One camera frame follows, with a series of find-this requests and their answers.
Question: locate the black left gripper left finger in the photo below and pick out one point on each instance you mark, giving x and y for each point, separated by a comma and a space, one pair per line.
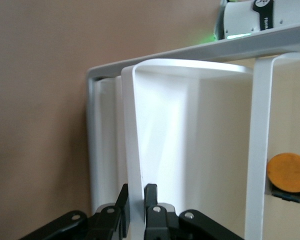
122, 215

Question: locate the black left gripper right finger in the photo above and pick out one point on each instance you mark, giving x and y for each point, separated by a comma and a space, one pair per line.
155, 220

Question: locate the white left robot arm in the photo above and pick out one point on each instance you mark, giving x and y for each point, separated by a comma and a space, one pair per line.
242, 20

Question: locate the orange push button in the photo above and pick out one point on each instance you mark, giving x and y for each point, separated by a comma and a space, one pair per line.
287, 172

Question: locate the white drawer cabinet grey frame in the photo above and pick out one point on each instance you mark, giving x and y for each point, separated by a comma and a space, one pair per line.
215, 47

